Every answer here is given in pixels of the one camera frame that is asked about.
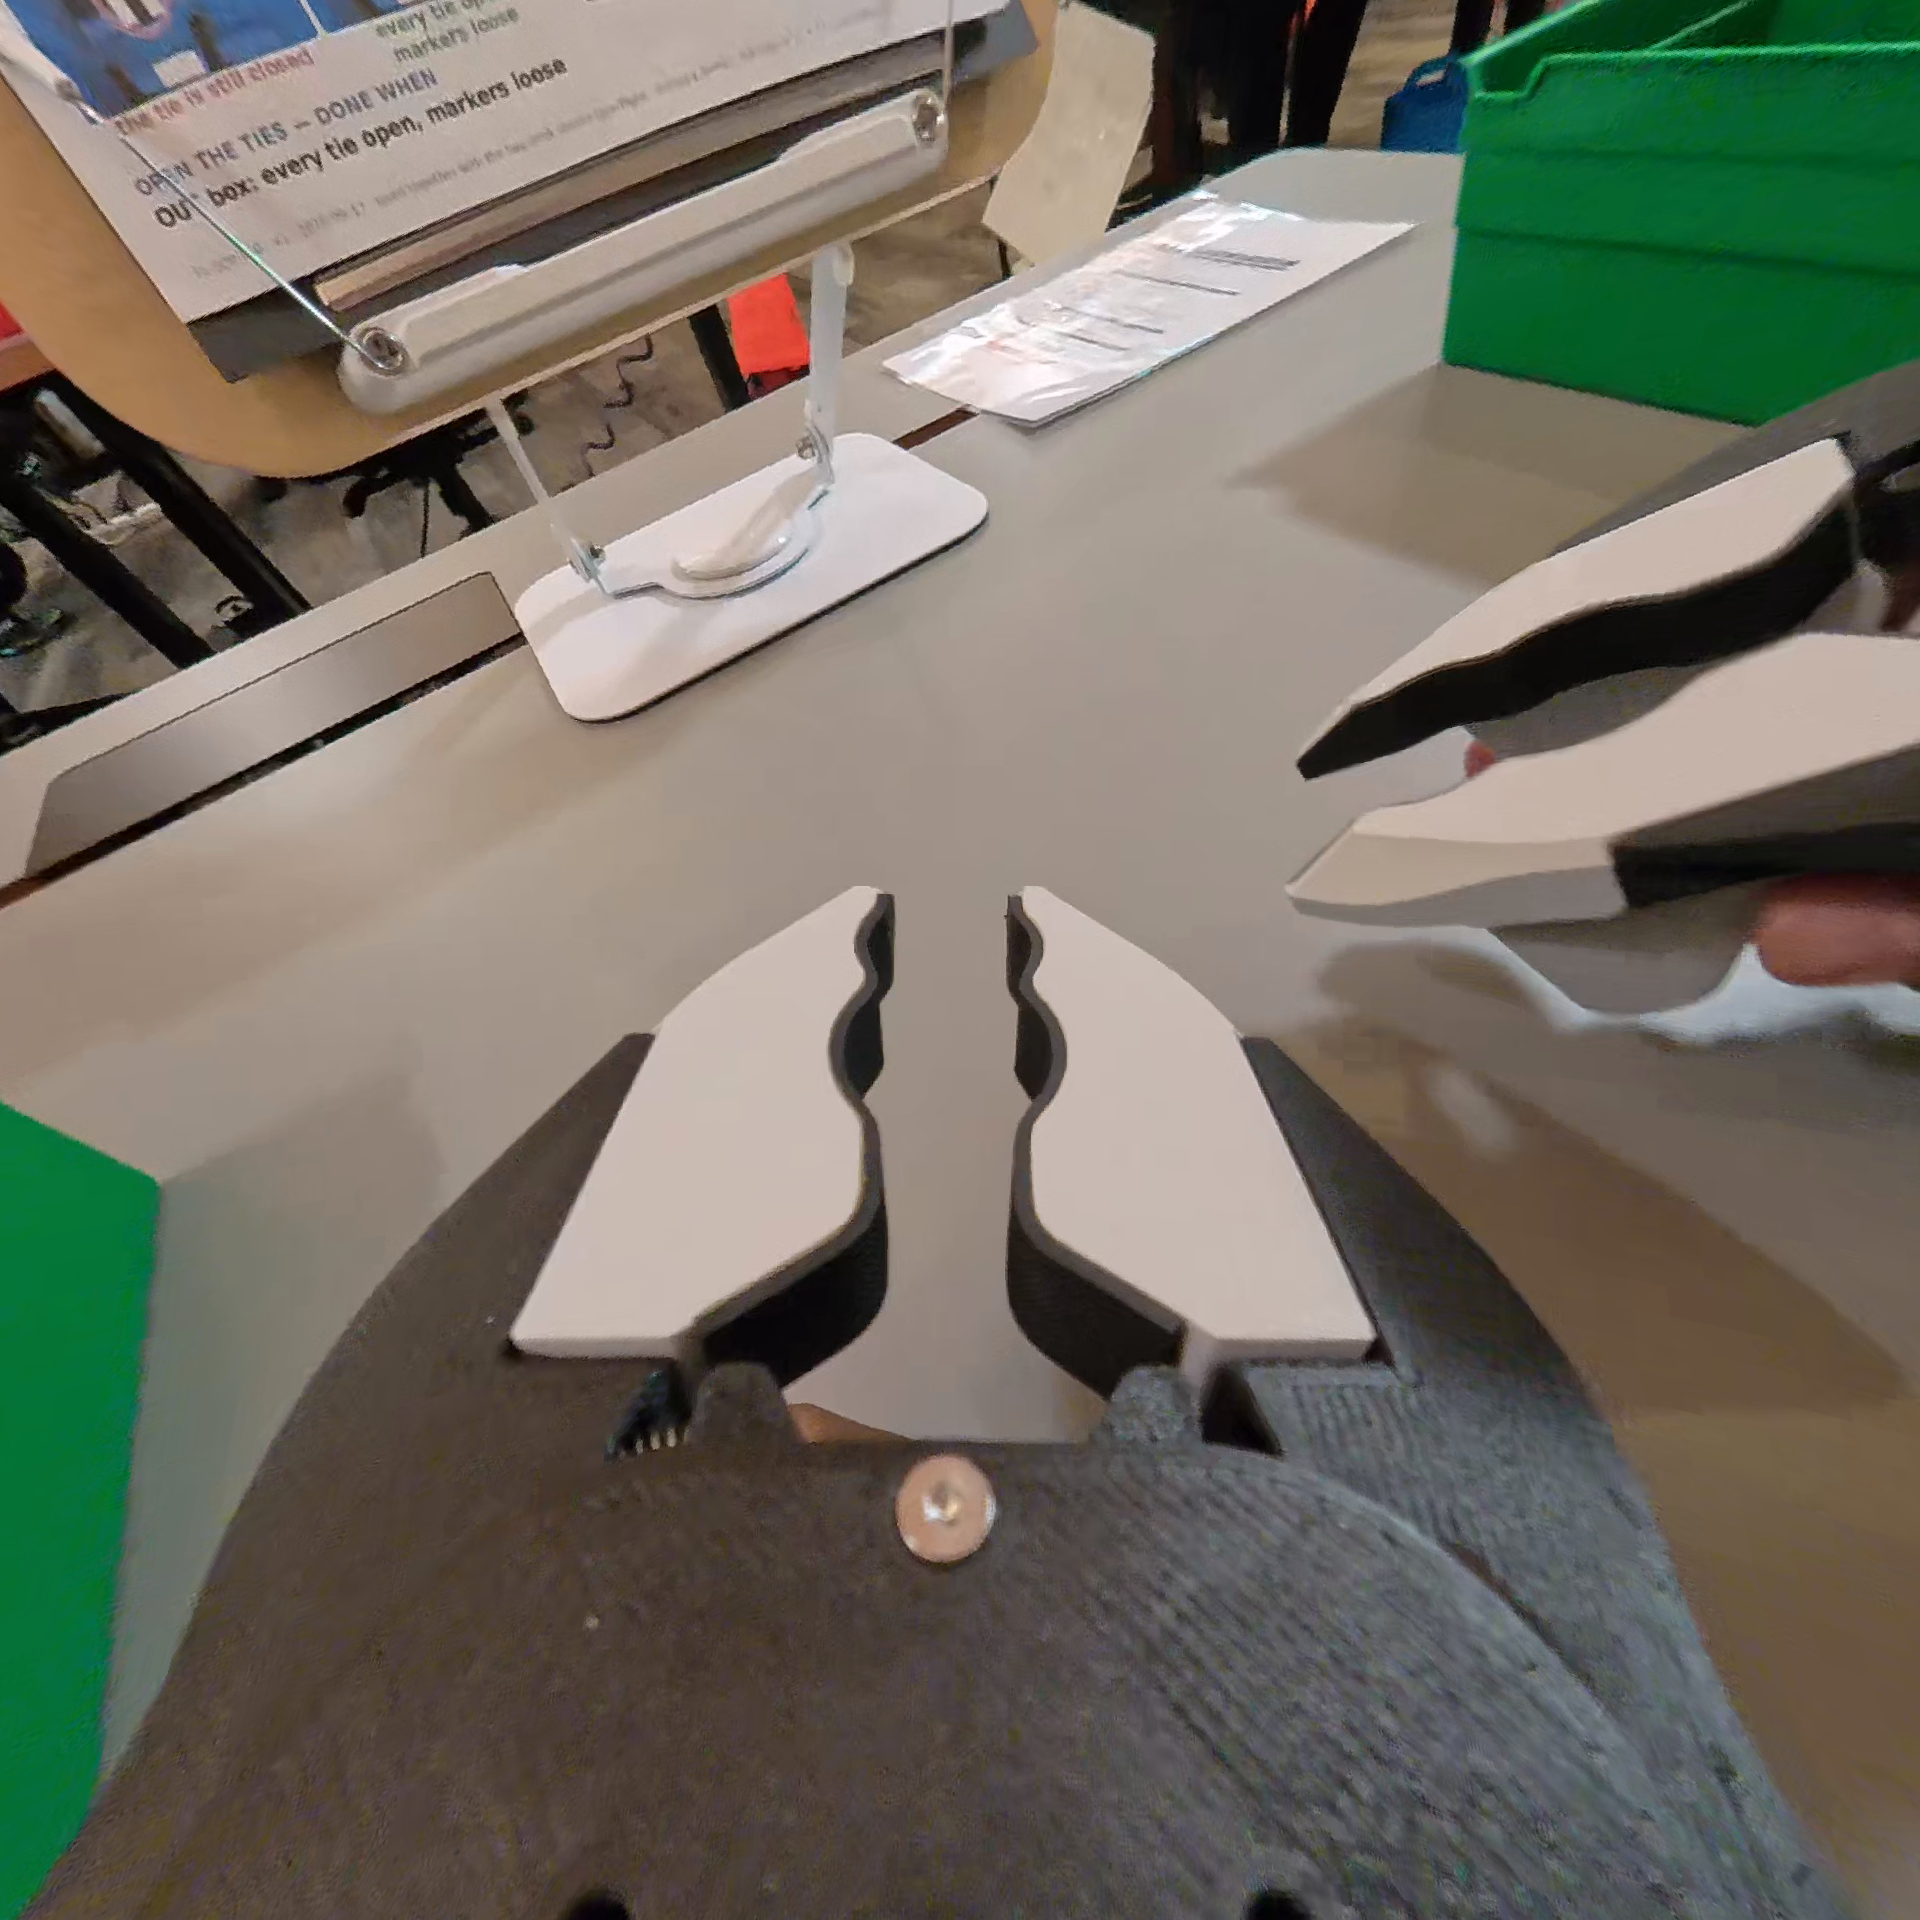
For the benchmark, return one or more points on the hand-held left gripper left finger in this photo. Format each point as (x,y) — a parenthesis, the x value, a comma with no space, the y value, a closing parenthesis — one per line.
(704,1172)

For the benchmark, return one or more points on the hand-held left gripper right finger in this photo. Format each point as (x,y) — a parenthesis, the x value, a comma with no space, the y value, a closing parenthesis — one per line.
(1185,1172)

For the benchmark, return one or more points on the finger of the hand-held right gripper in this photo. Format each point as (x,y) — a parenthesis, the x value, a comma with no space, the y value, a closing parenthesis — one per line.
(1680,764)
(1651,579)

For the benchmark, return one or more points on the green plastic bin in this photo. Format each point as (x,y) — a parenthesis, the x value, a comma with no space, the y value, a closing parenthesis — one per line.
(59,1426)
(1651,226)

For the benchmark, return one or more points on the person's right hand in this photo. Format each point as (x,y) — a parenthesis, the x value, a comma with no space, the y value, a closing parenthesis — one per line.
(1844,938)

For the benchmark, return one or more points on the blue plastic crate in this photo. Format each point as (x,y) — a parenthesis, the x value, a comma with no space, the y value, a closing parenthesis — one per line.
(1422,102)

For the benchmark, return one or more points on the laminated paper sheet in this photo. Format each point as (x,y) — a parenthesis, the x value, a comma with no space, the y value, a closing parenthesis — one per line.
(1141,301)

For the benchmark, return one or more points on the white and wood document stand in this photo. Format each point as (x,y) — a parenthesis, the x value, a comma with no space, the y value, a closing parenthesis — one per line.
(900,511)

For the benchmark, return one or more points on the beige paper sheet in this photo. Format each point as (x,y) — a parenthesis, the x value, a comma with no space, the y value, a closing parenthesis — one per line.
(1072,135)

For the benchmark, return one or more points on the printed instruction sheet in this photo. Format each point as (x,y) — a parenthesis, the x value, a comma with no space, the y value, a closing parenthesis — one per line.
(374,165)

